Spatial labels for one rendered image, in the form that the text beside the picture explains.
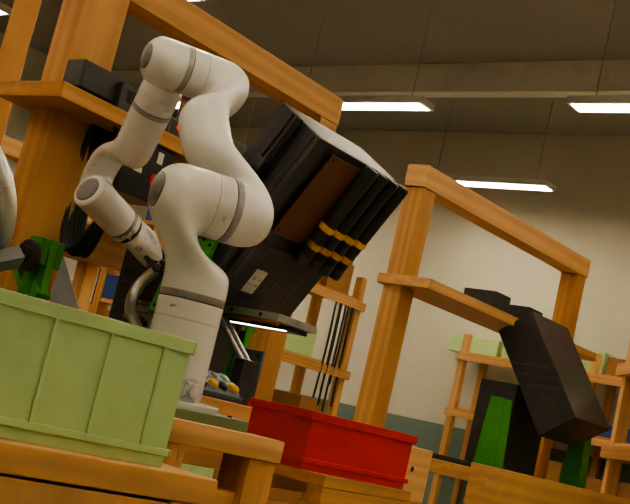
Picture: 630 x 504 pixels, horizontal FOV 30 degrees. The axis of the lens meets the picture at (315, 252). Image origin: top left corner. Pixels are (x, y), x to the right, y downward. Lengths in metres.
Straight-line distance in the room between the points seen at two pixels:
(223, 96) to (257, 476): 0.75
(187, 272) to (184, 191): 0.14
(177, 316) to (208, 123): 0.40
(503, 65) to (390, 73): 1.30
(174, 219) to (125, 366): 0.59
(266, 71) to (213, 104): 1.26
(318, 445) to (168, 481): 0.93
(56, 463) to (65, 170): 1.65
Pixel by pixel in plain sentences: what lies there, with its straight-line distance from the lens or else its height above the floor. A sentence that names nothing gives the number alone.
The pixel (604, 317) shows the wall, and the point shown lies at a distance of 12.32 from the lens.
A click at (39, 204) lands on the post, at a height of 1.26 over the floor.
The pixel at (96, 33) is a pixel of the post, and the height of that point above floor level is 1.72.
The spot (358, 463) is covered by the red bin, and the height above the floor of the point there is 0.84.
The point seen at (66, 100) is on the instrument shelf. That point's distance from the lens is 2.86.
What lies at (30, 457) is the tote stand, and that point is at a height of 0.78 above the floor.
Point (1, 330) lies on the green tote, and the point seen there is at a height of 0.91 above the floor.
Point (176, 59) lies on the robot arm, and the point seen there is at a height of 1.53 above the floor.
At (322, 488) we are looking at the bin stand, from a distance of 2.38.
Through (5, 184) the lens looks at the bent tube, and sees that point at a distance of 1.51.
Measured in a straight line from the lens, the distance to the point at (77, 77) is 2.96.
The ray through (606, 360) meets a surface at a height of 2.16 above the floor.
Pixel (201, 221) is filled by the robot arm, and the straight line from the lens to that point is 2.08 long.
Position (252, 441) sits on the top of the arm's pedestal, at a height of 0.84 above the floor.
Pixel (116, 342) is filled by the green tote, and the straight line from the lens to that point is 1.51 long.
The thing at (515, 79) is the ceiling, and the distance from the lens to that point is 11.11.
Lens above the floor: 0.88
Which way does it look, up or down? 8 degrees up
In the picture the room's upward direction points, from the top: 13 degrees clockwise
